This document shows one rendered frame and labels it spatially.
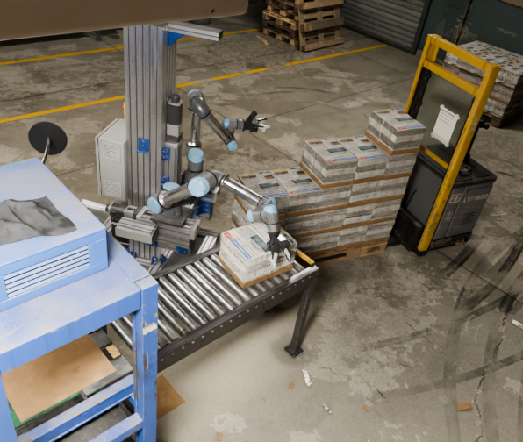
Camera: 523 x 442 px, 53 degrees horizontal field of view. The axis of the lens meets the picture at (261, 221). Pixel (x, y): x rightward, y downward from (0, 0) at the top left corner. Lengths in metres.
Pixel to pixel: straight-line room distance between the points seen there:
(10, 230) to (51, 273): 0.20
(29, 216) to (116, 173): 1.78
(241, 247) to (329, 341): 1.31
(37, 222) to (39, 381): 0.97
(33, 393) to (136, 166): 1.70
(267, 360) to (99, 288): 2.02
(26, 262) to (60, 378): 0.95
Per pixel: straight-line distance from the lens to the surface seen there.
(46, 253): 1.94
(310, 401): 3.70
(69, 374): 2.75
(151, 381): 2.48
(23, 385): 2.76
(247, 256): 3.01
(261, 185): 4.04
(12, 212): 2.08
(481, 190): 5.15
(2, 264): 1.90
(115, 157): 3.71
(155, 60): 3.35
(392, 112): 4.56
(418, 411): 3.90
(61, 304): 2.01
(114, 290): 2.03
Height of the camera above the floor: 2.95
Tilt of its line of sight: 36 degrees down
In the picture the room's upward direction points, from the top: 9 degrees clockwise
